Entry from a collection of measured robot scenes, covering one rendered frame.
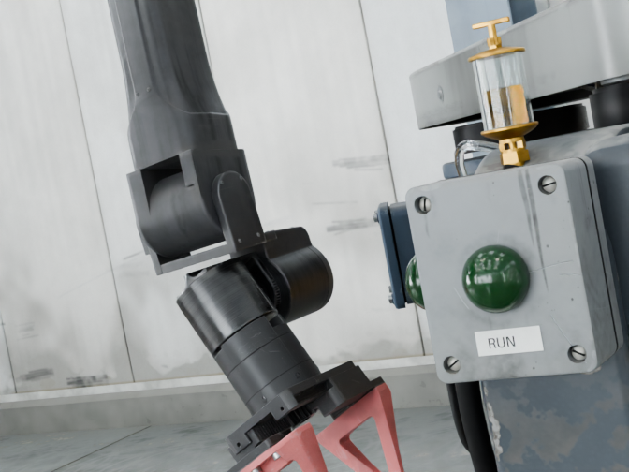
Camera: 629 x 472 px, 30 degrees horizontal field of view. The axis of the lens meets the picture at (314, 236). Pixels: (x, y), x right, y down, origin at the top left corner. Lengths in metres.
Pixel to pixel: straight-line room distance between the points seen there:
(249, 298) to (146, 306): 6.45
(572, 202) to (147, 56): 0.42
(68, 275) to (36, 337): 0.52
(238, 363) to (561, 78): 0.29
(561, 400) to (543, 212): 0.11
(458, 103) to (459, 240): 0.42
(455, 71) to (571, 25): 0.24
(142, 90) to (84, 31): 6.53
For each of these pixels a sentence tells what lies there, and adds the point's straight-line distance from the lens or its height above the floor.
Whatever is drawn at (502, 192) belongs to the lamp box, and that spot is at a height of 1.32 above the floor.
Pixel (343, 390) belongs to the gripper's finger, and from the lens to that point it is 0.83.
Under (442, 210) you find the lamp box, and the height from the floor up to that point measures 1.32.
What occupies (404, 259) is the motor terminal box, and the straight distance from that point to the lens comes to 1.02.
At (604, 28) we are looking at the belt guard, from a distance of 0.67.
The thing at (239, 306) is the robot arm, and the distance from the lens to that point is 0.82.
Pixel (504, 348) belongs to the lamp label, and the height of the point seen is 1.25.
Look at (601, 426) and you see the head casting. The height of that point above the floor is 1.20.
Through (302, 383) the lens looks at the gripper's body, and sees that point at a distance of 0.80.
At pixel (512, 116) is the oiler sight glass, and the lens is 0.58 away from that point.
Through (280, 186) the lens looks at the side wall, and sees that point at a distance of 6.63.
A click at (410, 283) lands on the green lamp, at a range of 0.54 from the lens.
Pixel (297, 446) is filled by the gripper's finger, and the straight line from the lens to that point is 0.76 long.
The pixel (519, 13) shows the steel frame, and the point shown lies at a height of 1.93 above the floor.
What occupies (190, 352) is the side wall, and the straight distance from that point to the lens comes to 7.15.
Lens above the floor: 1.34
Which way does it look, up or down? 3 degrees down
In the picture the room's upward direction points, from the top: 11 degrees counter-clockwise
